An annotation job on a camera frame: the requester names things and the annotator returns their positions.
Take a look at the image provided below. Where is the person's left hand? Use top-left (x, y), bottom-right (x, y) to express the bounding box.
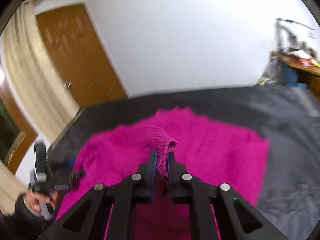
top-left (23, 190), bottom-right (59, 216)

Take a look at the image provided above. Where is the blue bag under desk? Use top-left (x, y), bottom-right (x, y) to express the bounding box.
top-left (281, 63), bottom-right (308, 89)

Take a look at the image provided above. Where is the beige curtain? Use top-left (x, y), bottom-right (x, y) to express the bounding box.
top-left (1, 0), bottom-right (79, 214)

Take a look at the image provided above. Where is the dark grey bed sheet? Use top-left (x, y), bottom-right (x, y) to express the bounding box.
top-left (48, 86), bottom-right (319, 239)

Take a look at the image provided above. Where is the magenta knit sweater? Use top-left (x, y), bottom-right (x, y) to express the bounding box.
top-left (57, 107), bottom-right (270, 239)

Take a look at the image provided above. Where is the brown wooden door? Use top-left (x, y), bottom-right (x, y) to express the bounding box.
top-left (36, 4), bottom-right (127, 107)

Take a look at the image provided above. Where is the wooden desk with clutter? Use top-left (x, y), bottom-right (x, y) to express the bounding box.
top-left (271, 51), bottom-right (319, 99)

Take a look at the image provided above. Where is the black sleeved left forearm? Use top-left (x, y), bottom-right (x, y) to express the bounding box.
top-left (1, 193), bottom-right (47, 239)

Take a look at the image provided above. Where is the metal frame on desk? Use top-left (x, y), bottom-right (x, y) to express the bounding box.
top-left (275, 18), bottom-right (317, 53)

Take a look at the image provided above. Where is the dark window with wooden frame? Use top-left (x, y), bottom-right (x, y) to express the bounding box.
top-left (1, 67), bottom-right (37, 173)

